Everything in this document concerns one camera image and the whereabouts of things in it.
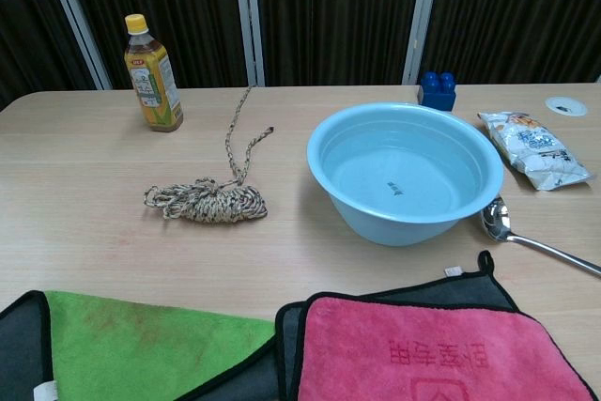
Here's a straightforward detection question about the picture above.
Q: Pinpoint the stainless steel ladle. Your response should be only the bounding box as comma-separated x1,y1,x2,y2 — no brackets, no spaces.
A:
480,194,601,278

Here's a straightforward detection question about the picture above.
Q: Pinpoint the light blue plastic basin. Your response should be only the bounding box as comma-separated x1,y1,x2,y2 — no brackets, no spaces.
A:
306,100,505,248

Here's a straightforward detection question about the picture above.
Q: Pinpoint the blue toy building block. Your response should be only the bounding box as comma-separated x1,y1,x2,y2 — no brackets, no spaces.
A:
417,70,457,113

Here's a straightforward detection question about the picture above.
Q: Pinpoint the dark pleated curtain panel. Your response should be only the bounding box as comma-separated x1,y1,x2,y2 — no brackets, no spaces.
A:
58,0,249,90
253,0,426,87
420,0,601,85
0,0,98,111

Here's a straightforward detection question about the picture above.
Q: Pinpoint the yellow-capped tea bottle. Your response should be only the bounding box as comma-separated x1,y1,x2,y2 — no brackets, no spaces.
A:
123,13,185,133

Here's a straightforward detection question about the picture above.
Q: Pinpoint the pink and grey towel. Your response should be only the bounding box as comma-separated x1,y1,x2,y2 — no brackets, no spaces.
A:
274,250,600,401

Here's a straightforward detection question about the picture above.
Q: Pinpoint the green and grey towel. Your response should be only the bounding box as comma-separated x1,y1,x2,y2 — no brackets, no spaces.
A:
0,289,283,401

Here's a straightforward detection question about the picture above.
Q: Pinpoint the white snack bag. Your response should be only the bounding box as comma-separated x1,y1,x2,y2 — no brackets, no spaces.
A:
477,111,594,192

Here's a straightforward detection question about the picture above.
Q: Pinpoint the braided rope bundle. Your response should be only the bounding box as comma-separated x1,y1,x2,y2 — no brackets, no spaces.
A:
143,85,275,224

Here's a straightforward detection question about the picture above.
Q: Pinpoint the grey metal partition post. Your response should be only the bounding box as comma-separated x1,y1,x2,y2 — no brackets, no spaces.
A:
232,0,267,87
402,0,445,86
39,0,114,91

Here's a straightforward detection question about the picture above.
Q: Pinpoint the white table cable grommet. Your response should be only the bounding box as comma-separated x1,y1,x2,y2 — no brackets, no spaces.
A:
544,95,589,117

